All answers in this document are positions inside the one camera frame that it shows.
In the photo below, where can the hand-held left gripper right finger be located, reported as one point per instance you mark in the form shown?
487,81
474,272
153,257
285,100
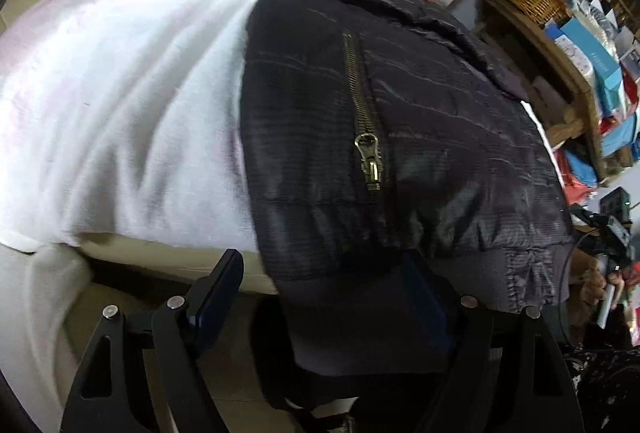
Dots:
425,300

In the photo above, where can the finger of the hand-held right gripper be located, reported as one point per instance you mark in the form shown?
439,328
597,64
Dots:
582,215

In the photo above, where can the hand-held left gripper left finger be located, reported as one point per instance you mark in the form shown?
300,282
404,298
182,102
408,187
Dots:
220,295

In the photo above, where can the black quilted jacket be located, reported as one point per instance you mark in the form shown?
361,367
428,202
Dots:
400,138

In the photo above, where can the person's right hand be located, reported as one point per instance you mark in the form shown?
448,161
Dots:
592,288

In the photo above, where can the stack of orange cloths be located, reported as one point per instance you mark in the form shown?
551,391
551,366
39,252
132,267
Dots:
575,185

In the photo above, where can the beige sofa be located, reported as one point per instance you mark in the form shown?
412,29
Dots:
175,258

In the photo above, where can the person's black pants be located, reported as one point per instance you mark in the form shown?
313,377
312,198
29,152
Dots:
272,363

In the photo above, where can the person's dark floral clothing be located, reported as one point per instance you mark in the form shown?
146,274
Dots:
605,383

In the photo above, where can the wooden table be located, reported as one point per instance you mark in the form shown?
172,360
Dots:
555,58

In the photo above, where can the white tissue pack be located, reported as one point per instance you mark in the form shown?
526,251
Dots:
575,53

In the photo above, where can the blue cardboard box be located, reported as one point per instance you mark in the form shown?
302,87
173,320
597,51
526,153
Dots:
595,50

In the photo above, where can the white fleece blanket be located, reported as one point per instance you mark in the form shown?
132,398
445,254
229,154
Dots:
125,88

